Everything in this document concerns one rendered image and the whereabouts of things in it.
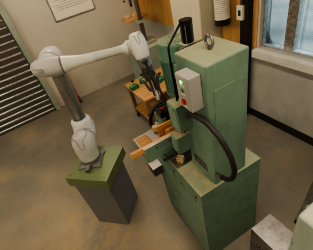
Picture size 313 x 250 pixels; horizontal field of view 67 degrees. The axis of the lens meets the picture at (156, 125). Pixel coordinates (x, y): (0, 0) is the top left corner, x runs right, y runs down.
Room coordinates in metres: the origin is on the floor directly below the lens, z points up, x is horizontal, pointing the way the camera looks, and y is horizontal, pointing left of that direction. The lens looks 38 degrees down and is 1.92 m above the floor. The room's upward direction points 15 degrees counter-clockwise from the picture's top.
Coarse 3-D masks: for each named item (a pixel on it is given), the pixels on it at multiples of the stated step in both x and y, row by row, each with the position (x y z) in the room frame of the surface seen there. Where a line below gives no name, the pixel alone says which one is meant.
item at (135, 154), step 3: (159, 138) 1.12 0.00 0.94; (153, 141) 1.11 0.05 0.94; (147, 144) 1.10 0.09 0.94; (141, 147) 1.09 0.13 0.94; (138, 150) 1.07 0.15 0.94; (141, 150) 1.07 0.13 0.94; (132, 153) 1.06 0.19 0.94; (135, 153) 1.05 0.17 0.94; (138, 153) 1.06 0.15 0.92; (141, 153) 1.06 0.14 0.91; (132, 156) 1.04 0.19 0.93; (135, 156) 1.05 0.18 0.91; (138, 156) 1.06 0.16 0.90; (132, 159) 1.04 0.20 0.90
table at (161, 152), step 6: (150, 132) 1.25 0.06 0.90; (156, 132) 1.23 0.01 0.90; (150, 138) 1.19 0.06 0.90; (156, 138) 1.17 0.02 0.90; (138, 144) 1.17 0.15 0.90; (168, 144) 1.09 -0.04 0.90; (162, 150) 1.07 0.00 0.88; (168, 150) 1.09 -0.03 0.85; (144, 156) 1.08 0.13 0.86; (150, 156) 1.04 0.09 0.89; (156, 156) 1.06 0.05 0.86
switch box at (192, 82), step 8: (176, 72) 0.87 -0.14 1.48; (184, 72) 0.85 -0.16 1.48; (192, 72) 0.84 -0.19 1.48; (176, 80) 0.87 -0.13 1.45; (184, 80) 0.81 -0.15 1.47; (192, 80) 0.79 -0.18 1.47; (200, 80) 0.80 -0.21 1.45; (184, 88) 0.82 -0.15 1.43; (192, 88) 0.79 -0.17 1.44; (200, 88) 0.80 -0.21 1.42; (184, 96) 0.83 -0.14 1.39; (192, 96) 0.79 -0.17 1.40; (200, 96) 0.80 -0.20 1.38; (192, 104) 0.79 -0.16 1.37; (200, 104) 0.80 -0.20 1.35; (192, 112) 0.79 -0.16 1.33
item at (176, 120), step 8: (168, 104) 0.94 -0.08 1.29; (176, 104) 0.91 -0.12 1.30; (168, 112) 0.96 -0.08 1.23; (176, 112) 0.88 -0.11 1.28; (184, 112) 0.90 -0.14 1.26; (176, 120) 0.89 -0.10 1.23; (184, 120) 0.89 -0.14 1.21; (192, 120) 0.91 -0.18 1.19; (176, 128) 0.91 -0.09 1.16; (184, 128) 0.89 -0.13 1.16
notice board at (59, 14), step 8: (48, 0) 3.87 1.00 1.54; (56, 0) 3.91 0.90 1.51; (64, 0) 3.95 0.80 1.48; (72, 0) 3.99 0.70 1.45; (80, 0) 4.04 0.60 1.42; (88, 0) 4.08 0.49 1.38; (56, 8) 3.89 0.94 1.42; (64, 8) 3.93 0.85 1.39; (72, 8) 3.97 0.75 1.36; (80, 8) 4.02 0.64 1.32; (88, 8) 4.06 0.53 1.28; (56, 16) 3.88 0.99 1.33; (64, 16) 3.92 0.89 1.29; (72, 16) 3.96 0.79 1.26
